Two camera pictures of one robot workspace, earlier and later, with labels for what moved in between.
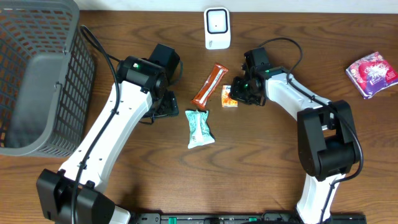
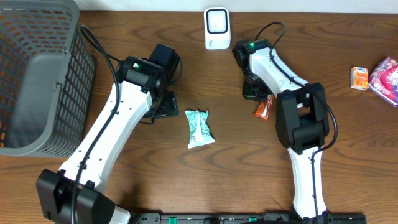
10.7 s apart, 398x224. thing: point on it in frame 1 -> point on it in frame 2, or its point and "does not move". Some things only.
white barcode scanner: x=217 y=28 does not move
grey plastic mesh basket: x=47 y=78 does not move
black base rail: x=238 y=218 does not move
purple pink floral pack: x=372 y=73 -> x=384 y=81
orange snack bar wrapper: x=210 y=84 -> x=263 y=110
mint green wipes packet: x=200 y=133 does not move
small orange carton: x=226 y=101 -> x=359 y=78
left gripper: x=168 y=104 does not move
